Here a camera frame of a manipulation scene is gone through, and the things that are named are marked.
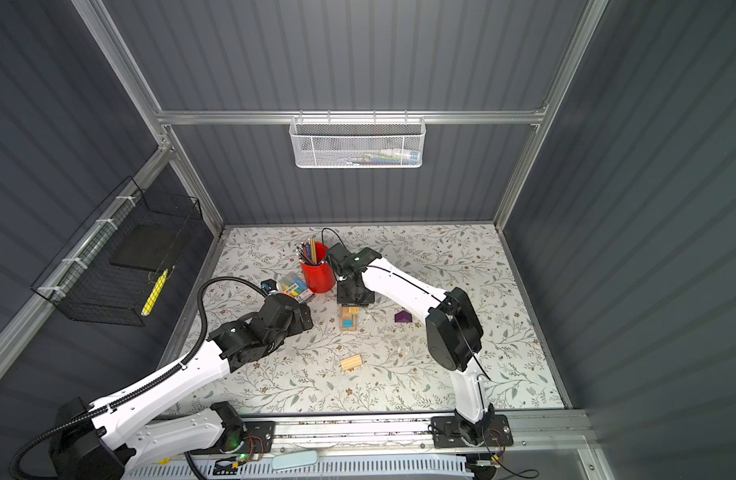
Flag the grooved wood block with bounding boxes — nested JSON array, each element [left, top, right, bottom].
[[340, 354, 363, 372], [341, 306, 360, 320]]

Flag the purple wood block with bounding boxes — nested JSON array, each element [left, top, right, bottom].
[[394, 310, 413, 324]]

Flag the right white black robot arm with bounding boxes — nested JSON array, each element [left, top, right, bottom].
[[326, 243, 489, 425]]

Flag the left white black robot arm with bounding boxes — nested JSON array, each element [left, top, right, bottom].
[[49, 293, 313, 479]]

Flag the red pencil cup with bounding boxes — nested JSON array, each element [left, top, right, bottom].
[[300, 242, 336, 294]]

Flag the coloured pencils in cup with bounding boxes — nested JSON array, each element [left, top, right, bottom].
[[296, 237, 327, 267]]

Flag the highlighter pen pack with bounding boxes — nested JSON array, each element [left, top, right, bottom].
[[277, 273, 314, 303]]

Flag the yellow marker in black basket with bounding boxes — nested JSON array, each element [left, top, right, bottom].
[[141, 269, 170, 317]]

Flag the light blue oval pad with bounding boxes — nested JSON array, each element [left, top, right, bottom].
[[271, 450, 319, 471]]

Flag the pens in white basket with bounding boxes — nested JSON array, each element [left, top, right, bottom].
[[342, 148, 422, 166]]

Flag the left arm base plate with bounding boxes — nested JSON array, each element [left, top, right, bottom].
[[191, 421, 276, 457]]

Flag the black wire wall basket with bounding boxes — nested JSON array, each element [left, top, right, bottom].
[[32, 182, 204, 327]]

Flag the white wire mesh basket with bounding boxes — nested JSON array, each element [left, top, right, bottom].
[[289, 119, 427, 169]]

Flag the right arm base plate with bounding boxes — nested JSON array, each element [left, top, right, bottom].
[[428, 414, 514, 449]]

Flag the black corrugated cable hose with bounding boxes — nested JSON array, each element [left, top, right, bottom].
[[7, 275, 270, 480]]

